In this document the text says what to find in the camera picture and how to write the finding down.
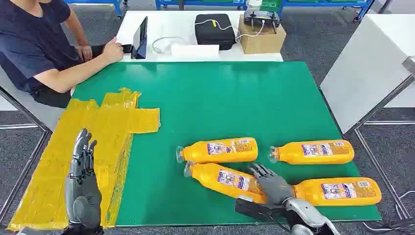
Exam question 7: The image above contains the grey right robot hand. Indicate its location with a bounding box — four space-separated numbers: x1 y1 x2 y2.
249 163 295 207

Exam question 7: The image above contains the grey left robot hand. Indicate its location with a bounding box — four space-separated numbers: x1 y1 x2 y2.
65 128 103 230

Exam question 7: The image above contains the orange drink bottle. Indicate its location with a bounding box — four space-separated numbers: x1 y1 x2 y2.
268 139 355 165
175 137 259 165
293 177 383 208
183 162 270 205

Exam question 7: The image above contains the yellow plastic sheet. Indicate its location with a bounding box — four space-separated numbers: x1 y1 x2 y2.
7 87 161 232

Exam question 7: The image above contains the green table mat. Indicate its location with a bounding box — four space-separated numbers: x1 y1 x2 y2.
70 61 383 227

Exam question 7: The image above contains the person's left hand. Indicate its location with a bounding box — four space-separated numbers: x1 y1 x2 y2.
76 45 93 63

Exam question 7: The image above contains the person's hand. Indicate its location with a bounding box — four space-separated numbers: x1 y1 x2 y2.
76 45 93 63
102 36 125 64

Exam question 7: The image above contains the brown cardboard box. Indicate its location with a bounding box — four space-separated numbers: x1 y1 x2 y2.
238 14 287 55

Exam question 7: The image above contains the person's right hand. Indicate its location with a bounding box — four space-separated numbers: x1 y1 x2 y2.
102 36 125 64

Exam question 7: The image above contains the white flat paper box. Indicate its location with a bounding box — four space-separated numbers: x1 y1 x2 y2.
170 44 220 61

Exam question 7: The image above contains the person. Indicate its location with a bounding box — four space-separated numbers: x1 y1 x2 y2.
0 0 125 109

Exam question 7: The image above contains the black zip case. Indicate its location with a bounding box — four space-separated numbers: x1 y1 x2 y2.
194 13 237 51

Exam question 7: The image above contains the black tablet on stand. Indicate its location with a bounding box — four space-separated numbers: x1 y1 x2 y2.
122 16 149 60

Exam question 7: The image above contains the grey handheld controller device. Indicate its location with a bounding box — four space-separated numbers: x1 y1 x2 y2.
243 9 281 34

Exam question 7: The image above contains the green crate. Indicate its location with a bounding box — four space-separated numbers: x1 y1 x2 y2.
259 0 283 14

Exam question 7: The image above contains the blue metal rack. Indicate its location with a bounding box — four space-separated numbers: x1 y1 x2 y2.
155 0 248 11
281 0 374 22
64 0 124 18

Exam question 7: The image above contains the white desk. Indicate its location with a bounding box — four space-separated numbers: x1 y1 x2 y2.
115 10 284 63

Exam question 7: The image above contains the white side table metal frame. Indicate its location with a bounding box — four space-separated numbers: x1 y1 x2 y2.
0 66 66 224
319 14 415 136

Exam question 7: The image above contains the floor cable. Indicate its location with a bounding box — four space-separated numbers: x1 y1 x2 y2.
362 189 415 233

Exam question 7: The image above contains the white cable with yellow tag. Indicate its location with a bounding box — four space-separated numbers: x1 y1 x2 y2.
194 19 277 42

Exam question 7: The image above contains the white looped cable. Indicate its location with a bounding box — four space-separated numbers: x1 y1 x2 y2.
151 35 189 55

